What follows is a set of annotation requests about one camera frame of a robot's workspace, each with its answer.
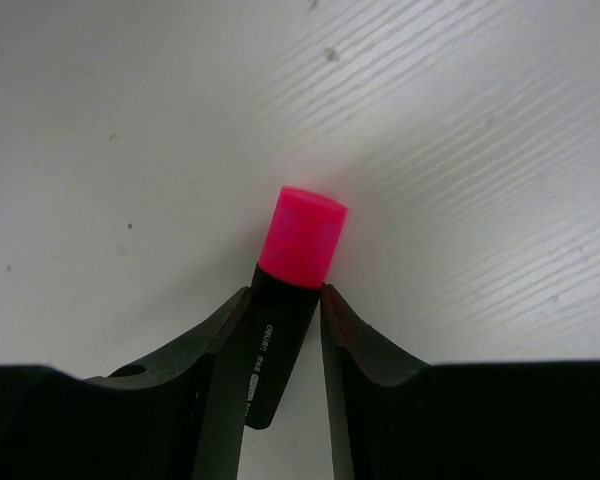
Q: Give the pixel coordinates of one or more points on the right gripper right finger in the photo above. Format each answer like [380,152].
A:
[394,416]

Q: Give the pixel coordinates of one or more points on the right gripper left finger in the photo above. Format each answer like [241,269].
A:
[176,413]

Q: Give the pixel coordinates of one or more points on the pink highlighter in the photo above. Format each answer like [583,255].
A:
[294,262]

